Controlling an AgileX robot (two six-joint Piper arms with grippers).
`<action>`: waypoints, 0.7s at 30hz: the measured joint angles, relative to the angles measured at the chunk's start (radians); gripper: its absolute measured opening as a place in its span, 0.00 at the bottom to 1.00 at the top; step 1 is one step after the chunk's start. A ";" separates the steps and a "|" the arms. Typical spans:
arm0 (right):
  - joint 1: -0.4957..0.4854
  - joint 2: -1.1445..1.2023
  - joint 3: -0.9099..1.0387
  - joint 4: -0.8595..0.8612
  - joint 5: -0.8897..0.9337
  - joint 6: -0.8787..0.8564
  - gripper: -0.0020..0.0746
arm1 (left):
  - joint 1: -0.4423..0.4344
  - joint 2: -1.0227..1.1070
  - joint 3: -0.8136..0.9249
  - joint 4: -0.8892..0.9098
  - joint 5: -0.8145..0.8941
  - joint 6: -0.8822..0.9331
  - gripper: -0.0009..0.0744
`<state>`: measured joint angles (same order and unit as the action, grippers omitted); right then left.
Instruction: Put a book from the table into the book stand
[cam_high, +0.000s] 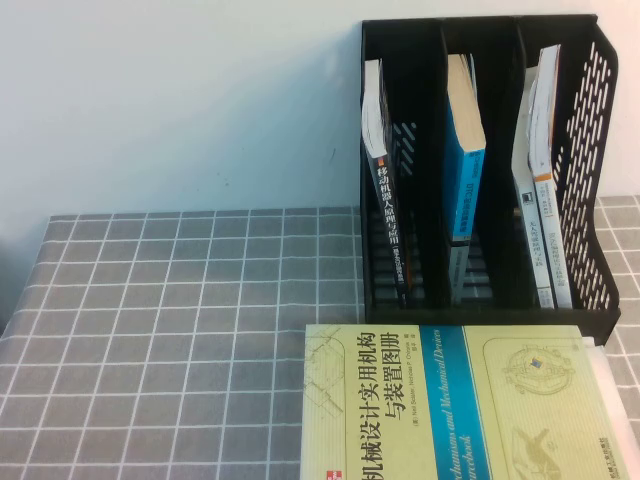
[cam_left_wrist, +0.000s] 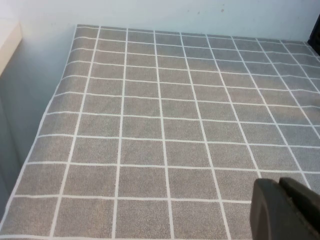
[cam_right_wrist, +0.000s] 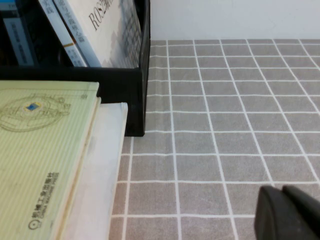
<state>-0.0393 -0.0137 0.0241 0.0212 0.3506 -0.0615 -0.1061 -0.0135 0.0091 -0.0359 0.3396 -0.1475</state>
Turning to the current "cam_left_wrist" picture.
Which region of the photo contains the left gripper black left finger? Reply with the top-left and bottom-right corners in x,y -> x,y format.
250,177 -> 314,240

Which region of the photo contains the black plastic book stand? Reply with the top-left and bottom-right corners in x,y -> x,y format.
307,23 -> 320,57

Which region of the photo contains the grey checked tablecloth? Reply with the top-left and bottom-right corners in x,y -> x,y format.
0,23 -> 320,240

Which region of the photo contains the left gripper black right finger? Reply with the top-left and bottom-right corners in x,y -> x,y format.
278,176 -> 320,240

